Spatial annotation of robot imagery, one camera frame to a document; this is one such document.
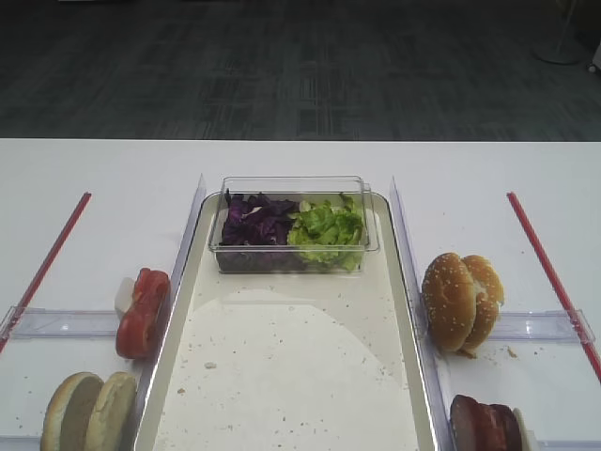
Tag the bun half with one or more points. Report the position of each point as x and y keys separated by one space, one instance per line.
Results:
x=110 y=413
x=68 y=412

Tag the green lettuce leaves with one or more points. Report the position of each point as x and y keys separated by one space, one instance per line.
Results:
x=323 y=230

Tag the rear tomato slice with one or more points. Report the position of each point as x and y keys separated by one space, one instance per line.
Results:
x=151 y=288

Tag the tomato slice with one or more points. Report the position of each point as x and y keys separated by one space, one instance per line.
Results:
x=151 y=288
x=137 y=334

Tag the front tomato slice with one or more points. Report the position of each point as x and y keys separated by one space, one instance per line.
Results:
x=137 y=334

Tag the white block behind tomato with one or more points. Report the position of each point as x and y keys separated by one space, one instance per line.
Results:
x=124 y=296

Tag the front meat patty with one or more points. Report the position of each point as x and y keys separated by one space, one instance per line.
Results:
x=467 y=423

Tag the meat patty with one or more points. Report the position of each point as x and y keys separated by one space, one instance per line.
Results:
x=467 y=423
x=499 y=429

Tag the rear meat patty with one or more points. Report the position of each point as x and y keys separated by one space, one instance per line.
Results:
x=499 y=429

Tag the white block behind patties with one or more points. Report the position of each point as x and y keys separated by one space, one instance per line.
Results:
x=528 y=439

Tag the clear plastic salad container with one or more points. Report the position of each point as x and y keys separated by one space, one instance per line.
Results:
x=285 y=258

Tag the purple cabbage shreds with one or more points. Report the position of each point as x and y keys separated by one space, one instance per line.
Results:
x=257 y=220

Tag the metal baking tray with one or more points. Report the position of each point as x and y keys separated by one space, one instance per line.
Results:
x=289 y=361

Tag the front sesame bun top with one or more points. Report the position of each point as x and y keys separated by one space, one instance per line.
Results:
x=448 y=292

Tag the sesame bun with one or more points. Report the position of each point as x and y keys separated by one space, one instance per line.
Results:
x=489 y=297
x=448 y=292

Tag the rear sesame bun top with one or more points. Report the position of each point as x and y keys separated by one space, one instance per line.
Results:
x=489 y=297

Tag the left red tape strip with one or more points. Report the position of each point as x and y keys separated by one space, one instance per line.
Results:
x=47 y=268

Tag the red tape strip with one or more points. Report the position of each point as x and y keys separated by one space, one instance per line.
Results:
x=47 y=268
x=554 y=282

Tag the right long clear divider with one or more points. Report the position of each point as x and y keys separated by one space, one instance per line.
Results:
x=439 y=435

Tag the right clear cross divider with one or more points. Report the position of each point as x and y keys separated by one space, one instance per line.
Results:
x=557 y=326

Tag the clear cross divider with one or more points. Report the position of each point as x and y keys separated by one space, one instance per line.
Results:
x=557 y=326
x=34 y=323

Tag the left clear cross divider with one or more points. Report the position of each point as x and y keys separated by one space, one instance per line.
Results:
x=34 y=323

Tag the right red tape strip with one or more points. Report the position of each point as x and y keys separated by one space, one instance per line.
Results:
x=554 y=282

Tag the grey floor stand base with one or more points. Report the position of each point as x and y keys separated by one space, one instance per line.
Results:
x=563 y=51

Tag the bottom right clear divider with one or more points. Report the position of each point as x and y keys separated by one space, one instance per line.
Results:
x=567 y=445

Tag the bottom left clear divider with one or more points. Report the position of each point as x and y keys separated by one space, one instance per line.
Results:
x=19 y=443

